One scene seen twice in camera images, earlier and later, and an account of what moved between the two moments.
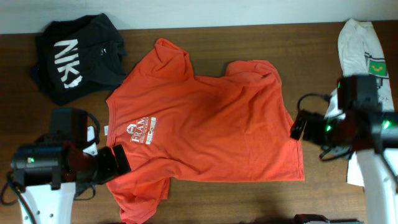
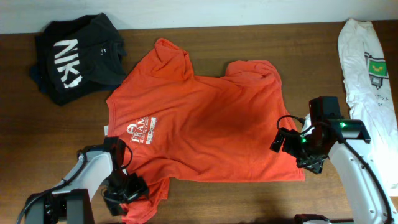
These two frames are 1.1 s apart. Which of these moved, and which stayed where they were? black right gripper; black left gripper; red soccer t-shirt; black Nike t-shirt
Moved: black right gripper; black left gripper
Stayed: red soccer t-shirt; black Nike t-shirt
